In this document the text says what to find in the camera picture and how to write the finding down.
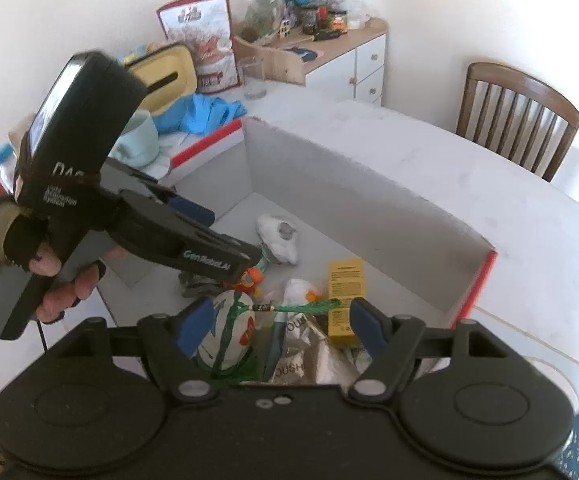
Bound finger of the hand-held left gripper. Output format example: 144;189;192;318
162;192;216;227

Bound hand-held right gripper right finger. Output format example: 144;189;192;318
349;297;525;403

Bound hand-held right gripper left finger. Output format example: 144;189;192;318
44;297;220;403

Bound painted ornament with green tassel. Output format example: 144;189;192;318
194;290;343;383

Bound cardboard box with red edges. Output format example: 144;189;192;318
100;116;499;386

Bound person's left hand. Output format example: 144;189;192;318
0;197;125;323

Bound grey cloth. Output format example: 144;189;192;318
180;272;225;298

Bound yellow carton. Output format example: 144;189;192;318
327;258;367;348

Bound mint green cup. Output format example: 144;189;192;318
111;109;161;168

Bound small orange toy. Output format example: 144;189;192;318
237;266;265;295

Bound white plastic wrapper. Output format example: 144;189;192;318
284;278;327;306

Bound silver foil packet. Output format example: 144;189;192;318
264;310;360;386

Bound bottle with blue cap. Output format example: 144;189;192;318
0;143;18;186

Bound white crumpled item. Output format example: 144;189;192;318
256;213;303;266

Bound yellow tissue box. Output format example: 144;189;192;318
124;42;200;113

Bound blue disposable gloves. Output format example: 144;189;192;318
157;94;248;136

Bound clear drinking glass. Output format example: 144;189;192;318
238;56;269;100

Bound red and white printed bag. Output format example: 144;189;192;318
157;0;243;95

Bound wooden basket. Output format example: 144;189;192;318
232;34;307;87

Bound clear plastic bag with plants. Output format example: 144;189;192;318
244;0;290;43

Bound white cabinet with wooden top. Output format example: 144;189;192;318
270;16;387;107

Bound blue patterned placemat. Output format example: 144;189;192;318
519;357;579;480

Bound dark jar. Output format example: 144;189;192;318
302;7;323;36

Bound brown wooden chair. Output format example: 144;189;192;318
456;62;579;182

